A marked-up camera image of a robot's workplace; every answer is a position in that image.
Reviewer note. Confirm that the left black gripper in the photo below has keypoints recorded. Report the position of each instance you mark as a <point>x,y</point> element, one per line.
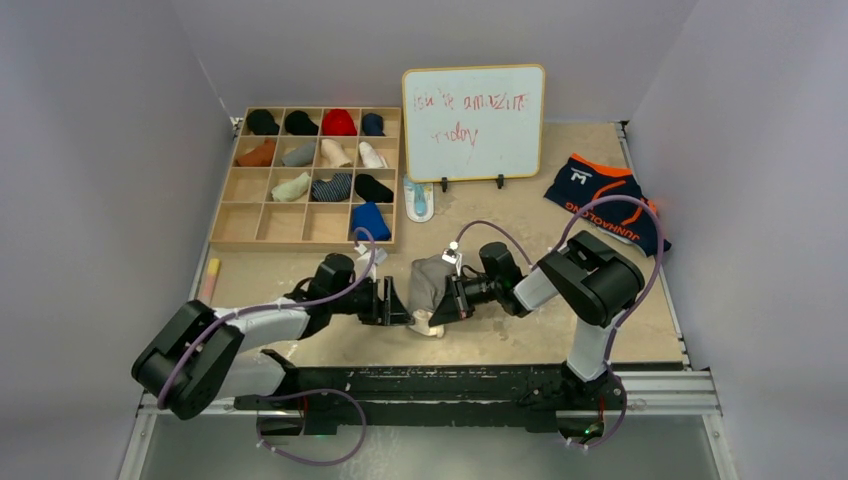
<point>392,311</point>

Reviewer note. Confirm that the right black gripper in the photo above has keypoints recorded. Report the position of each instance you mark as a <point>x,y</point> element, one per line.
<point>455,304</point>

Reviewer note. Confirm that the grey underwear cream waistband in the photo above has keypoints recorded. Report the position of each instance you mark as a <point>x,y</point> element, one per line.
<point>426,289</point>

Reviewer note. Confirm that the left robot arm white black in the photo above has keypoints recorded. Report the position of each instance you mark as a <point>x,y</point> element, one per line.
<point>204,354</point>

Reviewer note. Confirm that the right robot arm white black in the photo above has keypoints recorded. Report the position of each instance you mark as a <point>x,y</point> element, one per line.
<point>596,281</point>

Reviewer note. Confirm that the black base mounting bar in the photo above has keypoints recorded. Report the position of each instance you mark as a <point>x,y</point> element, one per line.
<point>539,398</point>

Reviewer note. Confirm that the blue rolled garment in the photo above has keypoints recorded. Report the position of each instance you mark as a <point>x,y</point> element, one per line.
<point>368,217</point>

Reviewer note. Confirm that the white blue whiteboard eraser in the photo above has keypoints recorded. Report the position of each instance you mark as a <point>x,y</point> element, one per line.
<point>419,200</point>

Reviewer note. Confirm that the black rolled garment third row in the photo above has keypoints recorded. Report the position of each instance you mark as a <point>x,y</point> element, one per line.
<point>370,189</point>

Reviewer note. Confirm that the navy striped rolled garment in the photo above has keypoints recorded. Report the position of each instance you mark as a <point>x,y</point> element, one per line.
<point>336,189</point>

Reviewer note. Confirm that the white rolled garment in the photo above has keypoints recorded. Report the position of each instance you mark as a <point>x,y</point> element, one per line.
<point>371,158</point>

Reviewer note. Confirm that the light green rolled garment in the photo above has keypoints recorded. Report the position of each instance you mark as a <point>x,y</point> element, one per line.
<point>291,190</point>

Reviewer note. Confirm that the wooden compartment organizer tray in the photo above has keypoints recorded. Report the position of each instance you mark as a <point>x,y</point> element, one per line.
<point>248,219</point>

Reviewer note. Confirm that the beige rolled garment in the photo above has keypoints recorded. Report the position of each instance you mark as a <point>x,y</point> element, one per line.
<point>334,154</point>

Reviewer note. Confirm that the grey rolled garment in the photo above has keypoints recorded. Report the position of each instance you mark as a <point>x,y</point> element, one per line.
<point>300,156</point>

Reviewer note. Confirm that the whiteboard with red writing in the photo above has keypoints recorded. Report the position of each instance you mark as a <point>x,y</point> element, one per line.
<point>473,123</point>

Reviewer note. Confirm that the yellow pink marker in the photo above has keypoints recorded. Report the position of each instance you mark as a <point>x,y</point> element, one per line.
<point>209,280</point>

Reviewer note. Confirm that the navy rolled garment top row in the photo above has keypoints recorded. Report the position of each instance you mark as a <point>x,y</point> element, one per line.
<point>372,124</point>

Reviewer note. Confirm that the red rolled garment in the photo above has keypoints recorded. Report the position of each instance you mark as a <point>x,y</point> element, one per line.
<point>338,122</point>

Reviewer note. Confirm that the rust orange rolled garment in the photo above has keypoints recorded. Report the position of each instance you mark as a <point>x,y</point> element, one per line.
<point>256,153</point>

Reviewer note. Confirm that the black rolled garment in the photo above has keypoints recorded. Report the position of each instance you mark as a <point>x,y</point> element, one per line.
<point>261,122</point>
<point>299,123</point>

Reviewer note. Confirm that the black rolled garment far left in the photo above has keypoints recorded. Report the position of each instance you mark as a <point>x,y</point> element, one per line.
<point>261,122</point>

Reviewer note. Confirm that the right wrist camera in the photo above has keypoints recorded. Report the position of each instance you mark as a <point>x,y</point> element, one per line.
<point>453,256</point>

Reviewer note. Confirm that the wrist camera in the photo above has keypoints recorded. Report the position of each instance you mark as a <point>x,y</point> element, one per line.
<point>370,258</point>
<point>453,256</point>

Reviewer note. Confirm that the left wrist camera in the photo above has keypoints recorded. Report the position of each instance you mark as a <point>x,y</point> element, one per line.
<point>370,258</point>

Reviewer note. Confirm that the aluminium frame rail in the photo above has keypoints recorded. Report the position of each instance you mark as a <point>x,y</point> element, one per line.
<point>651,390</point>

